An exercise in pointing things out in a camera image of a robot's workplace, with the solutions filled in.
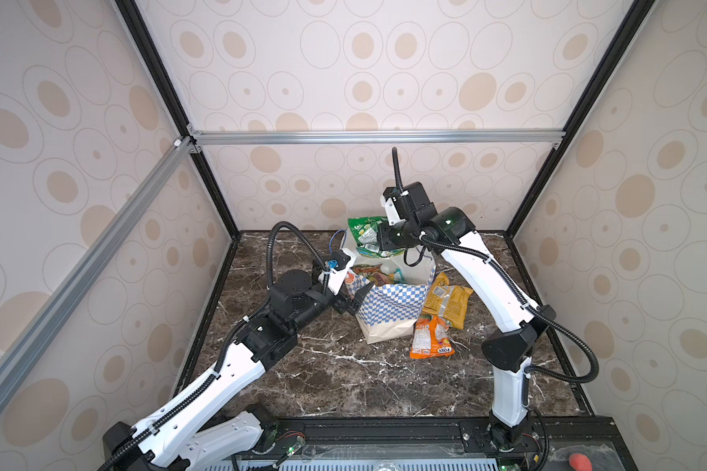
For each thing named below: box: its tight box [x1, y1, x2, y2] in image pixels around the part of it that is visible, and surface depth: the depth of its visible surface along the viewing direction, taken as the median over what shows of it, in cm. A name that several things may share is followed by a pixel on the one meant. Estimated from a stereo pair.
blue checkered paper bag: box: [339, 230, 436, 345], surface depth 82 cm
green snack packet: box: [347, 215, 405, 259], surface depth 78 cm
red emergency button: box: [568, 453, 594, 471], surface depth 70 cm
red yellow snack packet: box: [351, 263, 396, 287], surface depth 102 cm
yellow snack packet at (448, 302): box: [422, 271, 474, 330], surface depth 97 cm
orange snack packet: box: [409, 314, 455, 360], surface depth 89 cm
